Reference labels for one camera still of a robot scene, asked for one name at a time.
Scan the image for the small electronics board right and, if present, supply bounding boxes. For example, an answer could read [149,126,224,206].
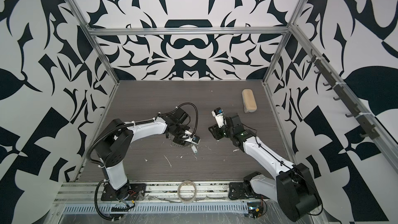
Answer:
[247,200,267,219]

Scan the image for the white slotted cable duct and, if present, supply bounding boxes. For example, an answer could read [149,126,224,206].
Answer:
[63,202,249,215]

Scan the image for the black corrugated cable conduit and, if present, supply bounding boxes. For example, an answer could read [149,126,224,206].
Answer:
[86,102,199,222]

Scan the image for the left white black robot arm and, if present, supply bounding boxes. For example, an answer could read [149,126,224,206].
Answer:
[87,114,200,193]

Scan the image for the beige sponge block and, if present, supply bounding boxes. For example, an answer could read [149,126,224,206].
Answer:
[242,89,257,113]

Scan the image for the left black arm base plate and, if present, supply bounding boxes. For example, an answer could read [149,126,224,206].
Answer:
[101,183,147,201]

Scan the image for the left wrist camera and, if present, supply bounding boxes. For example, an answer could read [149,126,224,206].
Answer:
[171,108,190,124]

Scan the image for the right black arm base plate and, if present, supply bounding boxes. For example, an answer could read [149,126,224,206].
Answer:
[228,181,264,200]

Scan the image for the mint green key tag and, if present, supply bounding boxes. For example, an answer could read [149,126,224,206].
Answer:
[191,143,198,154]

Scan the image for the black wall hook rail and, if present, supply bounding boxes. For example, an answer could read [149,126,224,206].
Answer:
[307,50,380,140]

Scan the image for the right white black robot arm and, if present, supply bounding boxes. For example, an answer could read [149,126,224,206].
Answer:
[209,108,323,222]

